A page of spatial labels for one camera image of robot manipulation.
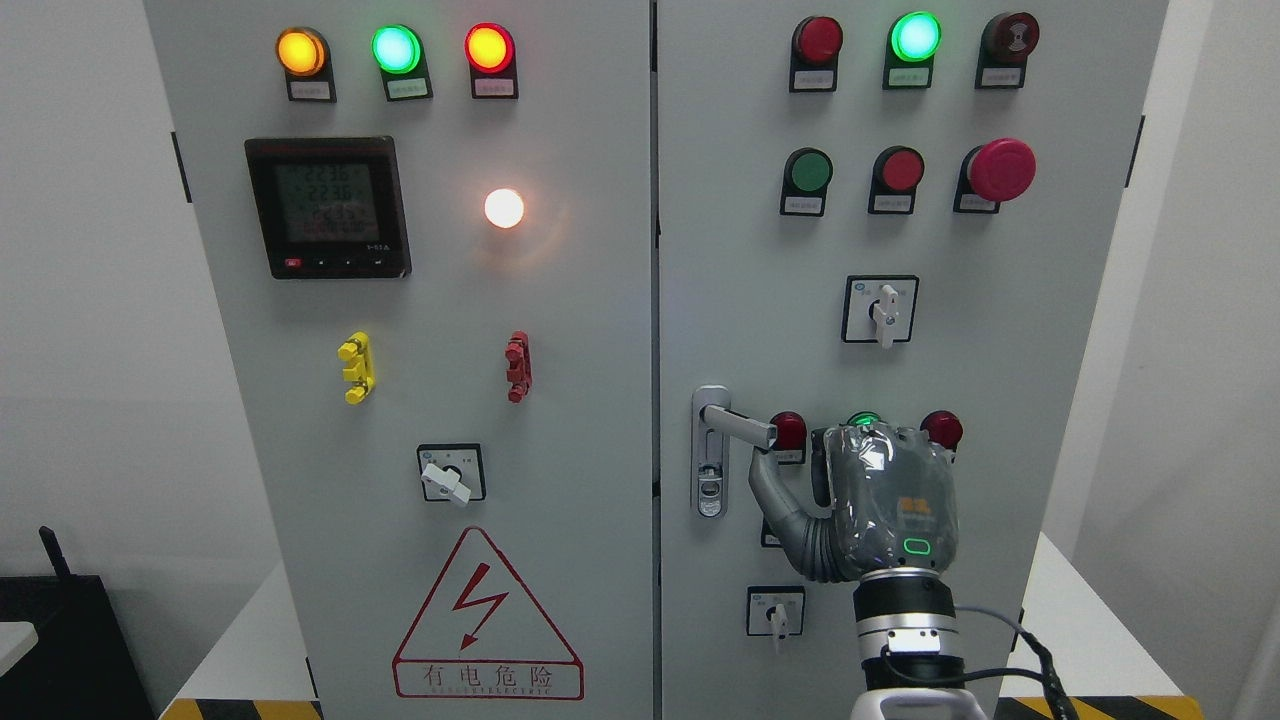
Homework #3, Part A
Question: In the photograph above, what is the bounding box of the black box with antenna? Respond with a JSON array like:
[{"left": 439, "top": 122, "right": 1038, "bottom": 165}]
[{"left": 1, "top": 527, "right": 156, "bottom": 719}]

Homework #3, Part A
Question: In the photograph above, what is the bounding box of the black digital power meter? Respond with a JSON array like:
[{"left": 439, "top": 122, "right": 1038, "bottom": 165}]
[{"left": 244, "top": 135, "right": 412, "bottom": 281}]

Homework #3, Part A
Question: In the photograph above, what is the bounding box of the white selector switch right door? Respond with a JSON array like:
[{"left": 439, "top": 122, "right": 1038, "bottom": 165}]
[{"left": 841, "top": 275, "right": 920, "bottom": 348}]

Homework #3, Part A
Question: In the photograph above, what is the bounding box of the green indicator light left door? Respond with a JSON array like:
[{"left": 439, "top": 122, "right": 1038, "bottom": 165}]
[{"left": 370, "top": 24, "right": 434, "bottom": 102}]

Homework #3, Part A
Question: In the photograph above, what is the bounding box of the green lit indicator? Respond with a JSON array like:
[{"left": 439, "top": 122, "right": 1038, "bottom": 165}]
[
  {"left": 845, "top": 410, "right": 883, "bottom": 427},
  {"left": 882, "top": 10, "right": 942, "bottom": 91}
]

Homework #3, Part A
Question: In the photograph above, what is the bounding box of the red indicator light middle left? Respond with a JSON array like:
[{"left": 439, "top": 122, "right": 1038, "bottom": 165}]
[{"left": 771, "top": 411, "right": 809, "bottom": 465}]

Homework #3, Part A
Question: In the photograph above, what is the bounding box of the white platform with hazard stripes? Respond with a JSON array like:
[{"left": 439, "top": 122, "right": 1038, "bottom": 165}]
[{"left": 160, "top": 536, "right": 1204, "bottom": 719}]

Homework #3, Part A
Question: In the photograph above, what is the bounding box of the grey right cabinet door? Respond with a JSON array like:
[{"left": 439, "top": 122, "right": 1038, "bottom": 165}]
[{"left": 657, "top": 1, "right": 1167, "bottom": 719}]

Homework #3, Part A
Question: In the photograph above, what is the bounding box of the red indicator light top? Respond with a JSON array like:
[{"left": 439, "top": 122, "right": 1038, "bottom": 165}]
[{"left": 788, "top": 15, "right": 844, "bottom": 94}]

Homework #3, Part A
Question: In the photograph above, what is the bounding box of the white glowing indicator light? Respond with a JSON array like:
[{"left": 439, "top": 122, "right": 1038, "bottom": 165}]
[{"left": 483, "top": 187, "right": 526, "bottom": 229}]

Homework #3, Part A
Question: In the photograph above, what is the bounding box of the green lit indicator middle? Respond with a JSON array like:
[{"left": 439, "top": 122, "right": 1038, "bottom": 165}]
[{"left": 845, "top": 410, "right": 883, "bottom": 427}]

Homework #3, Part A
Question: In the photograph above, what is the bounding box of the white lever selector switch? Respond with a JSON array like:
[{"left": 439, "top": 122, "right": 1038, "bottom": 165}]
[{"left": 416, "top": 443, "right": 486, "bottom": 506}]

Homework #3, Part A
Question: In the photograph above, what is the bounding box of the silver door handle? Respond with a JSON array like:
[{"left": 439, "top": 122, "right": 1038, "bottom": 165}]
[{"left": 690, "top": 386, "right": 778, "bottom": 518}]

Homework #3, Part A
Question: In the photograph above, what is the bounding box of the green lit indicator top right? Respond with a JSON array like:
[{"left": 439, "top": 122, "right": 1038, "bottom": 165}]
[{"left": 882, "top": 10, "right": 942, "bottom": 91}]

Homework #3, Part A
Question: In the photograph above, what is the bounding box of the dark red buzzer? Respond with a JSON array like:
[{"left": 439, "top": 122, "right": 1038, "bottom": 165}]
[{"left": 974, "top": 12, "right": 1041, "bottom": 90}]

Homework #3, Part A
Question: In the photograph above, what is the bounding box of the green push button upper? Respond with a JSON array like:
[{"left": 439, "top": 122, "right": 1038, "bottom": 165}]
[{"left": 780, "top": 147, "right": 835, "bottom": 217}]

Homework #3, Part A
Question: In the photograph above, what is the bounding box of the grey left cabinet door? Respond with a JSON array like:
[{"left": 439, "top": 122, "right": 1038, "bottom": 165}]
[{"left": 145, "top": 1, "right": 654, "bottom": 719}]

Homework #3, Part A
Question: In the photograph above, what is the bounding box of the red indicator light middle right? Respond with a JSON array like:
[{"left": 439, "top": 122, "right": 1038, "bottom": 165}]
[{"left": 920, "top": 410, "right": 964, "bottom": 452}]

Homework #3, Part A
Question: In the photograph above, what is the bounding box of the red lit indicator light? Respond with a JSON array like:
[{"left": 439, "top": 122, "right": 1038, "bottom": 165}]
[{"left": 463, "top": 22, "right": 518, "bottom": 100}]

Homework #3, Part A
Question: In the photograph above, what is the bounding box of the yellow indicator light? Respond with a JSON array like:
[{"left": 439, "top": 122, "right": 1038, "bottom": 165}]
[{"left": 275, "top": 26, "right": 337, "bottom": 102}]

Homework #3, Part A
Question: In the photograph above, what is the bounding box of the red emergency stop mushroom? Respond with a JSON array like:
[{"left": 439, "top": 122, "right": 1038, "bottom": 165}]
[{"left": 954, "top": 137, "right": 1037, "bottom": 214}]

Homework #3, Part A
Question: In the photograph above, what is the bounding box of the small white selector switch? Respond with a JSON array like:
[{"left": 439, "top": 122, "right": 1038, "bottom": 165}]
[{"left": 745, "top": 585, "right": 806, "bottom": 655}]

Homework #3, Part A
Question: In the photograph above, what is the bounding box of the red electric hazard sticker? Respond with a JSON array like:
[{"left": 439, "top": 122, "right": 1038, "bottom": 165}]
[{"left": 392, "top": 527, "right": 585, "bottom": 701}]

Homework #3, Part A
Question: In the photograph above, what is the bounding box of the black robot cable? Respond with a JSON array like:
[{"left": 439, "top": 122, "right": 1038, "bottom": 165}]
[{"left": 881, "top": 603, "right": 1083, "bottom": 720}]

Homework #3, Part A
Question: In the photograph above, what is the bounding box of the red push button upper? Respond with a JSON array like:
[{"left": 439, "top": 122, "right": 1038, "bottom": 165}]
[{"left": 867, "top": 145, "right": 925, "bottom": 215}]

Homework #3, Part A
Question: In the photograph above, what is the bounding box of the grey cabinet door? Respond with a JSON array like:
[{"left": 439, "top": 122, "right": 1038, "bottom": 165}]
[
  {"left": 657, "top": 1, "right": 1167, "bottom": 719},
  {"left": 145, "top": 1, "right": 654, "bottom": 719}
]

